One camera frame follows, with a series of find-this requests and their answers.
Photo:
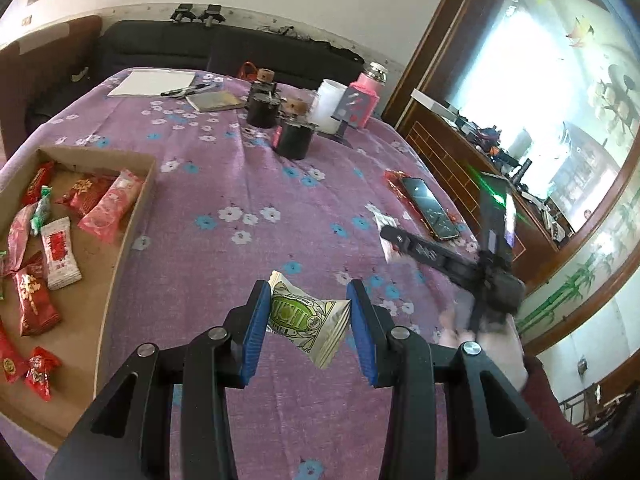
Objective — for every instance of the black device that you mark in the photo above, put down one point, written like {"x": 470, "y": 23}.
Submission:
{"x": 212, "y": 12}
{"x": 182, "y": 12}

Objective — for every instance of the black jar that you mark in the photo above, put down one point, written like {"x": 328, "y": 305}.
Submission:
{"x": 295, "y": 142}
{"x": 262, "y": 112}

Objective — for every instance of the person's right forearm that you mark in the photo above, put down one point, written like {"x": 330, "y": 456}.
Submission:
{"x": 555, "y": 420}

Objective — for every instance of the pink thermos bottle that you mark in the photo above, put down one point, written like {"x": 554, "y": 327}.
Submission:
{"x": 367, "y": 95}

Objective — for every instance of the person's right hand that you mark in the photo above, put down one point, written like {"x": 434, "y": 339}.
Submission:
{"x": 505, "y": 350}

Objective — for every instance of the green twist-wrapped candy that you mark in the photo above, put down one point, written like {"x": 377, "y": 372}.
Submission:
{"x": 40, "y": 212}

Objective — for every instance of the red foil packet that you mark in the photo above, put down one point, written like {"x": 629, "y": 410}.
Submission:
{"x": 395, "y": 180}

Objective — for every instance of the cork stoppered glass bottle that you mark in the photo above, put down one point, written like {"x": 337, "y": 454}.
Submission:
{"x": 295, "y": 107}
{"x": 264, "y": 76}

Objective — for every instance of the dark red snack packet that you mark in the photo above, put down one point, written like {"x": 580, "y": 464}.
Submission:
{"x": 9, "y": 360}

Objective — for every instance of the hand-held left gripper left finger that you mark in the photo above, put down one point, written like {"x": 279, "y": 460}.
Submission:
{"x": 255, "y": 330}

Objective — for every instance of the black smartphone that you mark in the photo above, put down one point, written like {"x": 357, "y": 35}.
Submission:
{"x": 430, "y": 207}

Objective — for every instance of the slim red snack packet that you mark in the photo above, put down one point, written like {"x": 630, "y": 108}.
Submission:
{"x": 37, "y": 185}

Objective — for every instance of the wooden cabinet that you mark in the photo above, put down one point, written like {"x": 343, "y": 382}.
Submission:
{"x": 440, "y": 155}

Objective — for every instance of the red twist-wrapped candy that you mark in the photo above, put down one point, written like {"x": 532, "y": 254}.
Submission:
{"x": 42, "y": 372}

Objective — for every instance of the small white packet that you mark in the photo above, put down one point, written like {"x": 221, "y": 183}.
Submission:
{"x": 386, "y": 219}

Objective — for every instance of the black sofa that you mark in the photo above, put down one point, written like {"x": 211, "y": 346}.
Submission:
{"x": 165, "y": 45}

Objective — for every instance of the cardboard box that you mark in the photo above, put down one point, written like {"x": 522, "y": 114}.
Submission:
{"x": 90, "y": 280}

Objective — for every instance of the black phone stand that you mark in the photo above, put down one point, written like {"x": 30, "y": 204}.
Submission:
{"x": 341, "y": 130}

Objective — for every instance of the orange plastic bag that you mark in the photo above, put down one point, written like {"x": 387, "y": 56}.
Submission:
{"x": 248, "y": 69}

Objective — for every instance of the translucent pink snack packet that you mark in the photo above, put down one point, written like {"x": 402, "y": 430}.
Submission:
{"x": 17, "y": 240}

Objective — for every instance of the red packet gold print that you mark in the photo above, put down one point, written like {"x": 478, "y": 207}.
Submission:
{"x": 35, "y": 300}

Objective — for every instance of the white flat box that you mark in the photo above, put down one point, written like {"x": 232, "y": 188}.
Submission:
{"x": 432, "y": 102}

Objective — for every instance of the purple floral tablecloth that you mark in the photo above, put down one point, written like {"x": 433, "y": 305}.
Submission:
{"x": 225, "y": 170}

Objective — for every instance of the white paper sheet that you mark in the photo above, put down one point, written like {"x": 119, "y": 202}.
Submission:
{"x": 150, "y": 82}

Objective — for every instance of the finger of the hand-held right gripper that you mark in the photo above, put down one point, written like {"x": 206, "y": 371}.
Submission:
{"x": 402, "y": 241}

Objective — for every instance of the grey notebook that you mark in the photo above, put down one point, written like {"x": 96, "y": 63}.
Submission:
{"x": 215, "y": 101}

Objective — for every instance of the black pen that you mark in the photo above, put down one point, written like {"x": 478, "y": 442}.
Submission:
{"x": 185, "y": 91}

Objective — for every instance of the white packet red label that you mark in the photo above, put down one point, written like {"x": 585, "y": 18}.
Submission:
{"x": 60, "y": 255}

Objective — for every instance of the white green snack packet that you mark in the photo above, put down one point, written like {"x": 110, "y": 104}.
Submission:
{"x": 300, "y": 315}

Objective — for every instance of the red snack packet yellow print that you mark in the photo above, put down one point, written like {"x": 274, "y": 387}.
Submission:
{"x": 85, "y": 197}

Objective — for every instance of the white plastic cup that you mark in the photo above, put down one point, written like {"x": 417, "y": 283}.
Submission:
{"x": 327, "y": 105}

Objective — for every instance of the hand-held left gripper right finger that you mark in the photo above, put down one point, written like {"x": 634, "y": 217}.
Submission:
{"x": 362, "y": 330}

